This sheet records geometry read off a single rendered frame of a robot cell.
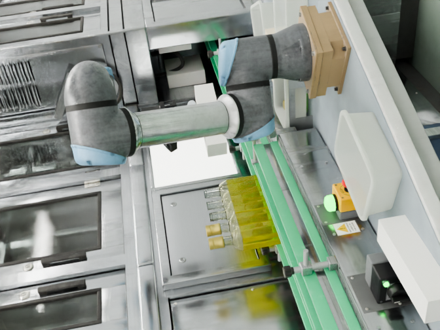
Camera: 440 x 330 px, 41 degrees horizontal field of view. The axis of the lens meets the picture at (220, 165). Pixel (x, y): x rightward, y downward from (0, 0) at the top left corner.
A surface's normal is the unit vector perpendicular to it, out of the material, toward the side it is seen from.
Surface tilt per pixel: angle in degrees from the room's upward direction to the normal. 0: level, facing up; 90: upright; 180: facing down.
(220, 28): 90
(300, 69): 71
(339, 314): 90
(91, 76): 105
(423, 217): 0
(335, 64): 90
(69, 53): 90
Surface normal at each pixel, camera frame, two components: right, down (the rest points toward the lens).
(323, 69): 0.18, 0.81
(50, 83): 0.16, 0.57
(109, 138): 0.53, 0.06
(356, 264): -0.09, -0.80
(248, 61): 0.08, 0.09
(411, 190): -0.98, 0.17
